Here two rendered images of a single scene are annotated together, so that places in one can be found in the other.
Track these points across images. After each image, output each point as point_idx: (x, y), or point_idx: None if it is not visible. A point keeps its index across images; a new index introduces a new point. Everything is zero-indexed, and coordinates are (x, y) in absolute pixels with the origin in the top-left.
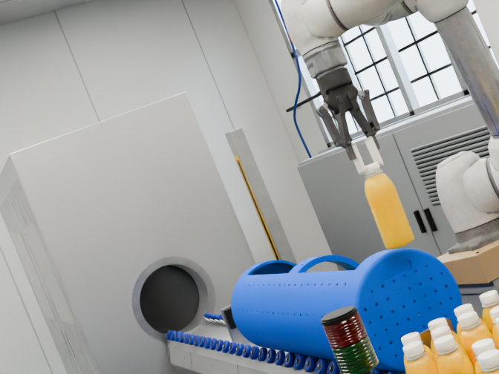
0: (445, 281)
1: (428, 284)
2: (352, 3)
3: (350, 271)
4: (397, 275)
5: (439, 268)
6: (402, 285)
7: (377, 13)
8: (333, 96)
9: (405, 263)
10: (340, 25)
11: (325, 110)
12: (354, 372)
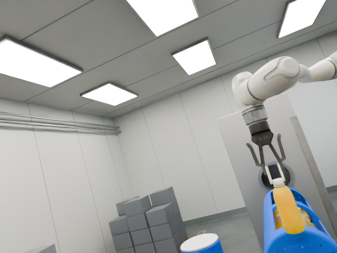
0: None
1: None
2: (257, 87)
3: (274, 230)
4: (296, 245)
5: (331, 248)
6: (299, 252)
7: (275, 92)
8: (256, 137)
9: (303, 239)
10: (256, 98)
11: (249, 145)
12: None
